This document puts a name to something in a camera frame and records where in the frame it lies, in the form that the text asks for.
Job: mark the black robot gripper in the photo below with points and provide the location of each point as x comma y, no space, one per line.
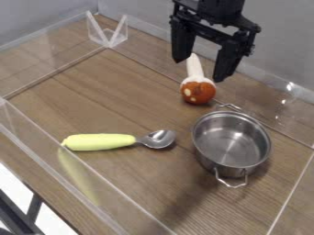
216,12

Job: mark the clear acrylic enclosure wall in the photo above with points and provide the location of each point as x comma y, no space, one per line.
65,86

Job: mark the spoon with yellow handle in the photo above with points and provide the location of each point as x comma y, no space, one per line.
106,141

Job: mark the clear acrylic corner bracket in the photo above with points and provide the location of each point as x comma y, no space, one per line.
102,36

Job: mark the stainless steel pot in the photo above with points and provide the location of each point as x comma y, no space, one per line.
231,143

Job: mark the black metal table frame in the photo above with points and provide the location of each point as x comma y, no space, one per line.
20,222

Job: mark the red white toy mushroom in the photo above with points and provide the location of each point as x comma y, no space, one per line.
196,88

